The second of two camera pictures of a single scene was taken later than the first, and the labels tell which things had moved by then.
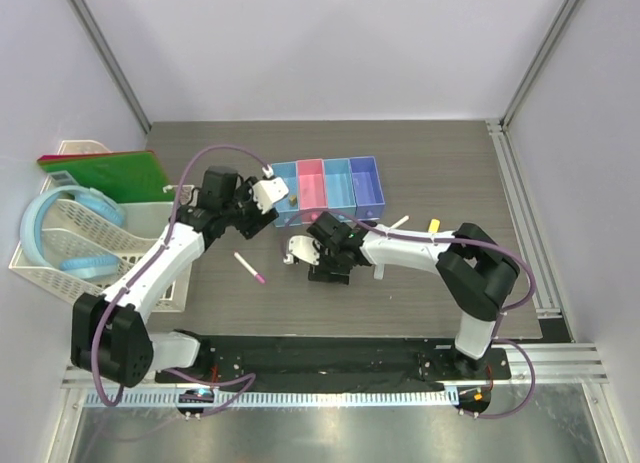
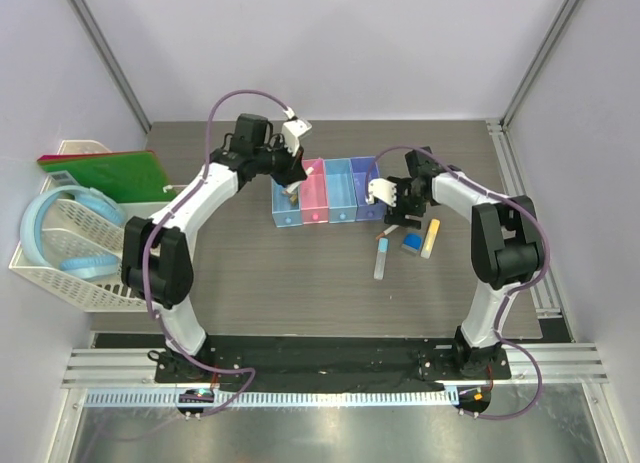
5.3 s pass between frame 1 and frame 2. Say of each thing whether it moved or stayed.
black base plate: stayed
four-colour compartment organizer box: stayed
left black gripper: moved
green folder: stayed
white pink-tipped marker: moved
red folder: stayed
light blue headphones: stayed
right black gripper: moved
